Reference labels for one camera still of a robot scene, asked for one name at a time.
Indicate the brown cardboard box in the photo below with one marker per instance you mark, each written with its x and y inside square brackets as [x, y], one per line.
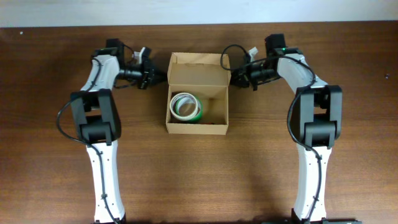
[198, 93]

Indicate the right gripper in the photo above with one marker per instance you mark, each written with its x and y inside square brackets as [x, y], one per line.
[240, 77]

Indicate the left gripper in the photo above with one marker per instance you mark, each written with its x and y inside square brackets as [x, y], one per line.
[151, 76]

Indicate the beige masking tape roll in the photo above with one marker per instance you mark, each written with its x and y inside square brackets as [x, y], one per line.
[183, 107]

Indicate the green tape roll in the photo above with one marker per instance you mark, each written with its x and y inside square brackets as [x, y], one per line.
[199, 115]

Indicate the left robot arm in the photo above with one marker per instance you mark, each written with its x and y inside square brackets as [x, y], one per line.
[97, 121]

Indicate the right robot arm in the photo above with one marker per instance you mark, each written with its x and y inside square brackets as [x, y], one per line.
[313, 119]

